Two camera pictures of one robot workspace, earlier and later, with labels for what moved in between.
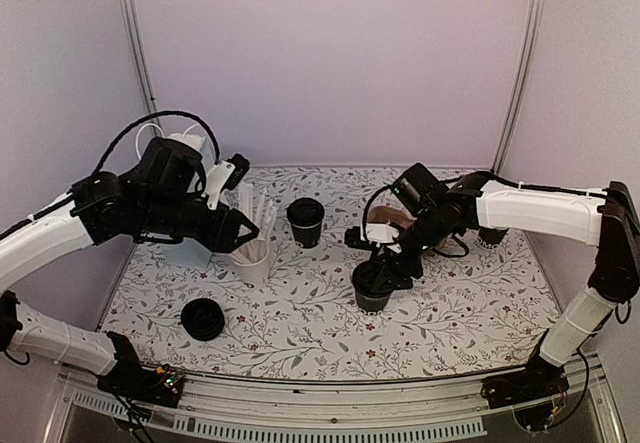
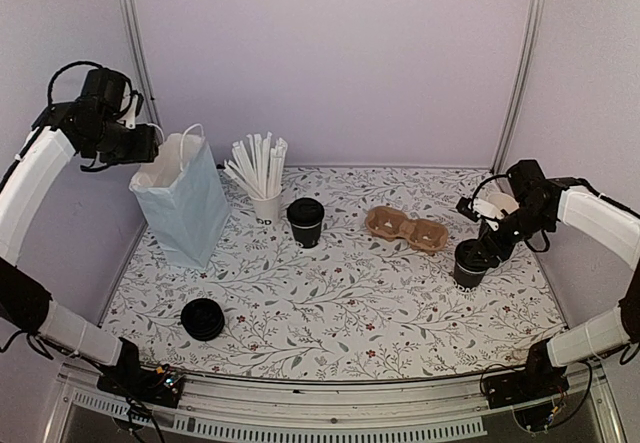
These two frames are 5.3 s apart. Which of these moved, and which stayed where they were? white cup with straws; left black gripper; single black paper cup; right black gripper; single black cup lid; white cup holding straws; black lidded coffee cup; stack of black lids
Moved: right black gripper; single black cup lid; white cup holding straws; white cup with straws; single black paper cup; left black gripper
Stayed: stack of black lids; black lidded coffee cup
